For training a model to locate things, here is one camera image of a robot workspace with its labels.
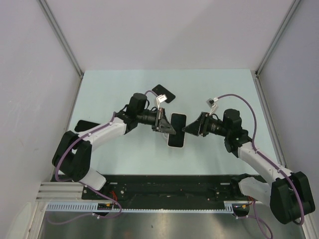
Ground black phone on table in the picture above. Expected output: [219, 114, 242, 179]
[152, 84, 175, 104]

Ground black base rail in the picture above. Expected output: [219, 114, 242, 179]
[51, 174, 261, 210]

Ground white slotted cable duct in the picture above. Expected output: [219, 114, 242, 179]
[46, 202, 250, 214]

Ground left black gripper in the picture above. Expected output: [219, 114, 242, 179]
[137, 108, 175, 135]

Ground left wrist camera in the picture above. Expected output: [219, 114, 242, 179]
[156, 95, 167, 109]

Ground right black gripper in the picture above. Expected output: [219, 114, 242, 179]
[182, 112, 229, 137]

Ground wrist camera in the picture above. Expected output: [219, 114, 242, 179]
[206, 98, 219, 116]
[156, 95, 167, 109]

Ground beige phone case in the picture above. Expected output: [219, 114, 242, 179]
[167, 113, 187, 149]

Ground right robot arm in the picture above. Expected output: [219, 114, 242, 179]
[183, 109, 316, 224]

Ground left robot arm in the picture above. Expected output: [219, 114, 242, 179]
[52, 93, 176, 199]

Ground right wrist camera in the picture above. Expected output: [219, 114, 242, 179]
[206, 98, 219, 116]

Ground black phone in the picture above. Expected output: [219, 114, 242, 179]
[152, 84, 175, 104]
[168, 114, 187, 147]

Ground black silicone phone case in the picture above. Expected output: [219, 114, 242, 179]
[74, 120, 99, 132]

